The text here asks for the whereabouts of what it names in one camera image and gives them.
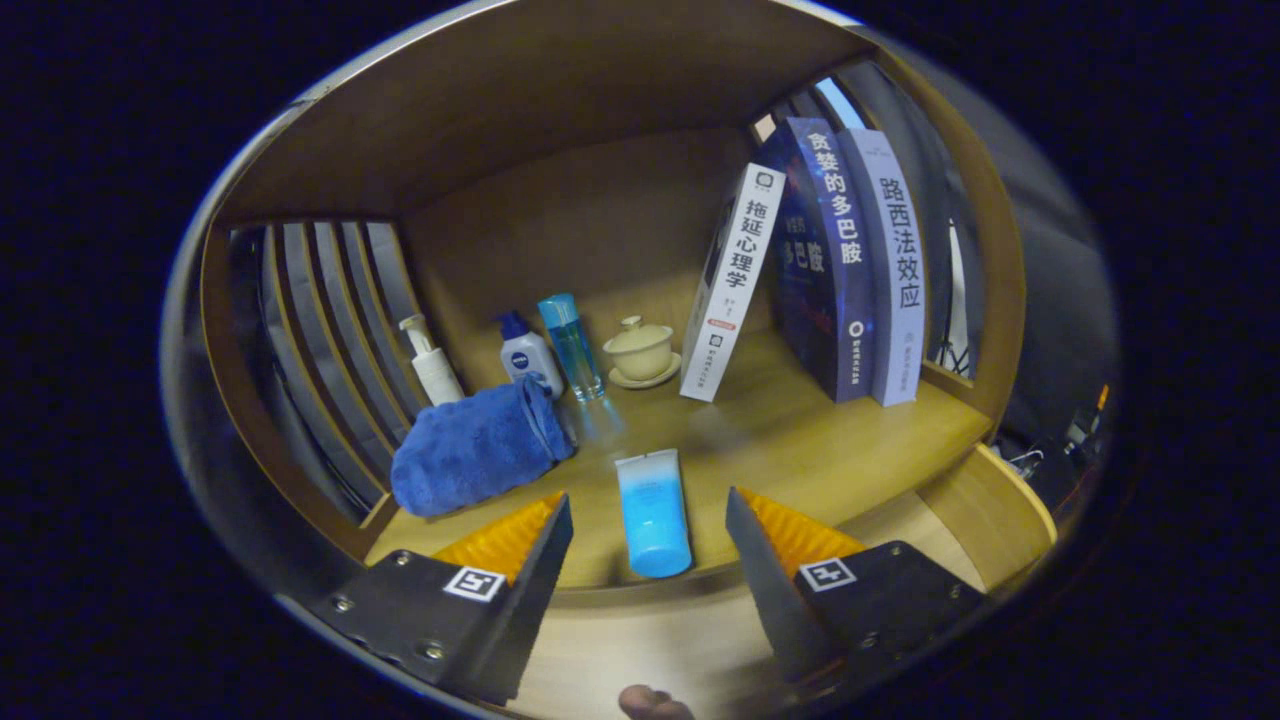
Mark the white pump bottle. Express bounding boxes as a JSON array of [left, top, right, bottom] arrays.
[[398, 314, 466, 408]]

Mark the clear blue bottle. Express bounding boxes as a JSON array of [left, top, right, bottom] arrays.
[[537, 293, 607, 403]]

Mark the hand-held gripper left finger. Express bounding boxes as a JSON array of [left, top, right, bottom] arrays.
[[305, 490, 576, 706]]

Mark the wooden countertop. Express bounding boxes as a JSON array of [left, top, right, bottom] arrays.
[[365, 330, 996, 591]]

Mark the beige lidded teacup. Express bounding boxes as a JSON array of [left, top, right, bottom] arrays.
[[602, 315, 683, 390]]

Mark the black and orange device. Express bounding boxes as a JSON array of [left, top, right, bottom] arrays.
[[1060, 385, 1111, 451]]

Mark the blue rolled towel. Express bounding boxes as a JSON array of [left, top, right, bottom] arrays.
[[390, 374, 578, 518]]

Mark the wooden cabinet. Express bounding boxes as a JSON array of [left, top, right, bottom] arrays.
[[200, 0, 1029, 591]]

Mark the white bottle with blue cap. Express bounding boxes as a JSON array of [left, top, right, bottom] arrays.
[[497, 311, 565, 401]]

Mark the dark blue book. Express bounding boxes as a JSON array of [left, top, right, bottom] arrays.
[[755, 117, 879, 404]]

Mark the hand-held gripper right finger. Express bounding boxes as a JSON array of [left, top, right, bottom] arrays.
[[725, 487, 996, 691]]

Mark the white book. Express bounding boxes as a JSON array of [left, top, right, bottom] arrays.
[[679, 163, 787, 403]]

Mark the pale lavender book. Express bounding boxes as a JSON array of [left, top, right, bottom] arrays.
[[838, 127, 928, 408]]

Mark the blue squeeze tube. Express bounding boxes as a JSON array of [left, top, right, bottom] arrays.
[[614, 448, 694, 579]]

